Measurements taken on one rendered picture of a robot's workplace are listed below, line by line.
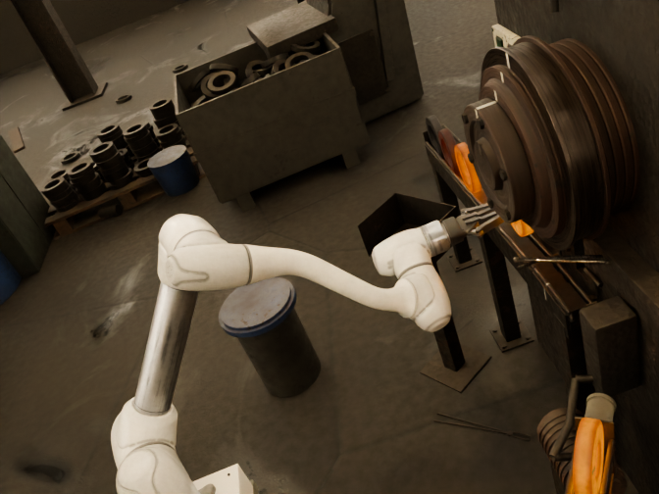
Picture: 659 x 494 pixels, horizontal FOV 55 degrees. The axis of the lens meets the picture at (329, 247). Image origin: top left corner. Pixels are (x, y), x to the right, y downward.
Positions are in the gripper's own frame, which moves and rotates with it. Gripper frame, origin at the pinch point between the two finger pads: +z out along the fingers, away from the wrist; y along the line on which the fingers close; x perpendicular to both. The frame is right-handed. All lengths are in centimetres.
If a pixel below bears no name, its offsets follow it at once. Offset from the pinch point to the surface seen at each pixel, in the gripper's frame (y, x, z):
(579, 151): 41, 36, 3
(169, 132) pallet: -314, -45, -147
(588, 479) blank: 75, -9, -20
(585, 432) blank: 69, -5, -17
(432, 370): -32, -82, -37
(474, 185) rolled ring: -43.1, -17.3, 0.2
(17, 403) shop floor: -107, -73, -235
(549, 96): 34, 45, 2
